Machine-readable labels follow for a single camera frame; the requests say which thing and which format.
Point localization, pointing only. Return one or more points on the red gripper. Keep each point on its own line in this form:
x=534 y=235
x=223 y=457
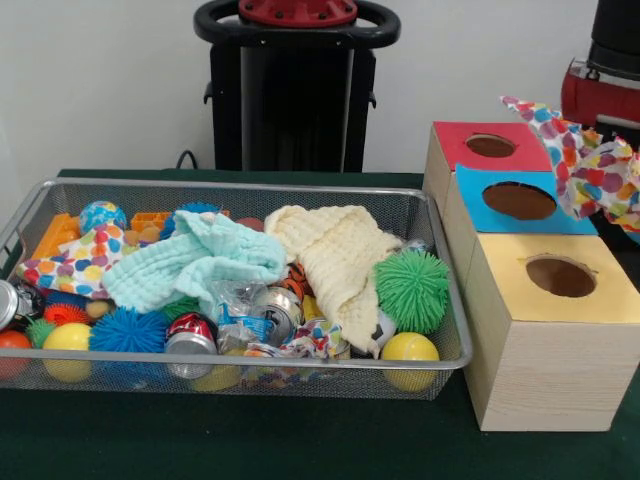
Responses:
x=600 y=100

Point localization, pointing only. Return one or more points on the polka dot cloth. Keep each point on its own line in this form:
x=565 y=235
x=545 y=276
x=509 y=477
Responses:
x=590 y=170
x=85 y=260

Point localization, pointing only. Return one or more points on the wooden box with three holes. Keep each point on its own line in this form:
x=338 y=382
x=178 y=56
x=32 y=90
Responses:
x=550 y=380

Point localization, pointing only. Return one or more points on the dark green table cloth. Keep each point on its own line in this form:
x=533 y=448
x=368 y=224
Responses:
x=250 y=440
x=627 y=265

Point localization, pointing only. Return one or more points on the green spiky ball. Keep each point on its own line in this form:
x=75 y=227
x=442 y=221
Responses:
x=412 y=290

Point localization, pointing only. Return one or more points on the cream waffle cloth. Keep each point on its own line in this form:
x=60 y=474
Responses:
x=340 y=250

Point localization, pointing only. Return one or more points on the yellow ball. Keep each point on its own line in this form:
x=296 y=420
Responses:
x=67 y=337
x=410 y=350

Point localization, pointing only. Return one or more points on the mint waffle cloth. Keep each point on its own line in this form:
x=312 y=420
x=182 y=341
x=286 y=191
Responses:
x=150 y=270

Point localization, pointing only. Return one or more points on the blue globe ball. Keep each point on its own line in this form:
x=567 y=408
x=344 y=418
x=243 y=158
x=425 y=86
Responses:
x=102 y=216

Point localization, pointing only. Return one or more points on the blue spiky ball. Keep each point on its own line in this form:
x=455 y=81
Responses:
x=127 y=332

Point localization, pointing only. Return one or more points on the orange building block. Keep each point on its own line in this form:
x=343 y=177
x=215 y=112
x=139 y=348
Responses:
x=55 y=232

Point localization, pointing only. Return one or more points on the silver can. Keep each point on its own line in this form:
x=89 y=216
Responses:
x=10 y=305

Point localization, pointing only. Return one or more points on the orange ball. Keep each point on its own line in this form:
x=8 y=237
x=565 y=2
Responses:
x=12 y=342

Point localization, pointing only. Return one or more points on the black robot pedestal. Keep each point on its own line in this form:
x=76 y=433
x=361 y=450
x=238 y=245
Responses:
x=225 y=110

